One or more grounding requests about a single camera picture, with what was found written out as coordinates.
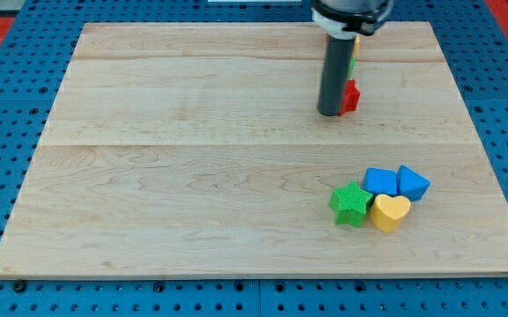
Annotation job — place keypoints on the yellow block behind rod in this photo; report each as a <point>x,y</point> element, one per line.
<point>356,47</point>

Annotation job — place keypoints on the blue triangle block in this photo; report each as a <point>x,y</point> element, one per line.
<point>411,184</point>

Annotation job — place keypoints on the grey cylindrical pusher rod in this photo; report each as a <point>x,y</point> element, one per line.
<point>334,75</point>

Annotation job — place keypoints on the yellow heart block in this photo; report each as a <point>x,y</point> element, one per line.
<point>387,212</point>

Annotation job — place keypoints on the green star block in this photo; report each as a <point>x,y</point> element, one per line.
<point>350,204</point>

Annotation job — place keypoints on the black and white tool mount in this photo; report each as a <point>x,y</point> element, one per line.
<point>344,19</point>

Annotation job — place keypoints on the green block behind rod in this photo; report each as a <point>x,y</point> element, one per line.
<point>352,65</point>

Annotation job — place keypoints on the wooden board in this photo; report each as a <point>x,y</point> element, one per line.
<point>195,151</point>

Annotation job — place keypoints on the red star block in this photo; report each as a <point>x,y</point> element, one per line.
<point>350,98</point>

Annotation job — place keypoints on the blue cube block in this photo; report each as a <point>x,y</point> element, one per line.
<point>380,181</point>

